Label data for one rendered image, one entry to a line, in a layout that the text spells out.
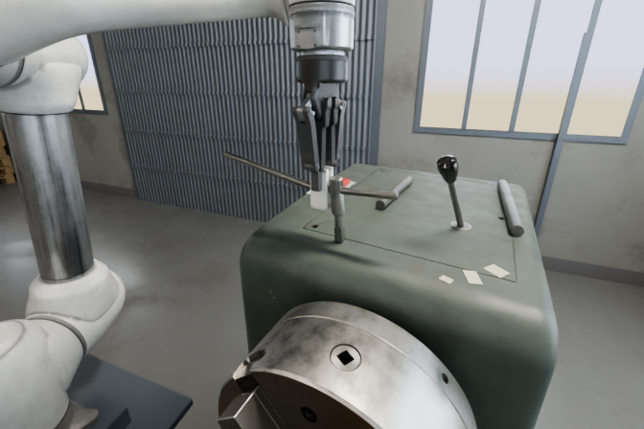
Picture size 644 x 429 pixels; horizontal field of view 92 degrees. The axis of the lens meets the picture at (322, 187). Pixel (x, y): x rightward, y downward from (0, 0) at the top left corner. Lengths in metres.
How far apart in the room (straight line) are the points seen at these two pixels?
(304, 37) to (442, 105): 2.32
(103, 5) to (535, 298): 0.68
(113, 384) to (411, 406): 0.88
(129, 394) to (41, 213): 0.51
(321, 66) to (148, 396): 0.91
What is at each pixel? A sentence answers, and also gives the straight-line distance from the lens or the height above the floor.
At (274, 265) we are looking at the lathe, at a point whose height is 1.22.
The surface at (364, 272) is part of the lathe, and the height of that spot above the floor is 1.25.
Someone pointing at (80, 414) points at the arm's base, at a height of 0.82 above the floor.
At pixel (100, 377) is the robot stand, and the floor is 0.75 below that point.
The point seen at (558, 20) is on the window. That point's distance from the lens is 2.81.
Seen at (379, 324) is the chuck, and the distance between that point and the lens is 0.42.
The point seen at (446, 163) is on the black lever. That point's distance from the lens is 0.52.
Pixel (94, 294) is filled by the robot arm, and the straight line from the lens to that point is 0.94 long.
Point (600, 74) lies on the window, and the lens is 2.88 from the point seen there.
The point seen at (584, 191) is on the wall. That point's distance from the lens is 3.05.
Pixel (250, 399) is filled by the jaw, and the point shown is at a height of 1.19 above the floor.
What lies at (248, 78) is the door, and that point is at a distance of 3.20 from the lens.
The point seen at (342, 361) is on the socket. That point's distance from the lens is 0.40.
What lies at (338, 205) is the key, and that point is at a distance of 0.50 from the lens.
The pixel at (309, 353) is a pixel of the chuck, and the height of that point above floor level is 1.23.
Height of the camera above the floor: 1.52
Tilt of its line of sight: 20 degrees down
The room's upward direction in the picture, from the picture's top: straight up
